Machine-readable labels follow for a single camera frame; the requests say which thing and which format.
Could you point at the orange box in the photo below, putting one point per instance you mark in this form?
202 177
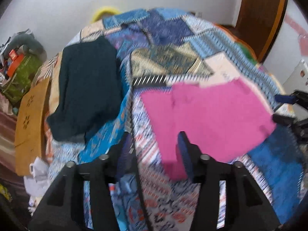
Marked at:
16 61

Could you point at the yellow round object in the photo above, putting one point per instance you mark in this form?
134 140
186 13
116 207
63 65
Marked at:
103 12

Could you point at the striped brown curtain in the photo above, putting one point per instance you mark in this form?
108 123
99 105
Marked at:
8 127

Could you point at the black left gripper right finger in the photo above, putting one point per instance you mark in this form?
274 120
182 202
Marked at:
247 207

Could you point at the white paper pile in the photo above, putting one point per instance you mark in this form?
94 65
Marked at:
37 183

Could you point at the dark teal folded garment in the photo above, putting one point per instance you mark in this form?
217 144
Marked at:
89 91

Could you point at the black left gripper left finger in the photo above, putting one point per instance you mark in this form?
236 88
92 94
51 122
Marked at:
62 206

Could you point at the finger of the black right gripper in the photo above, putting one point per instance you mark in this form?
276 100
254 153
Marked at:
296 97
287 121

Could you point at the pink pants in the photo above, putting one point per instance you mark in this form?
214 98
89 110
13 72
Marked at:
224 121

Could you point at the brown wooden door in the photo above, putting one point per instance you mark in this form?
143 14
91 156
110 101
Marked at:
258 24

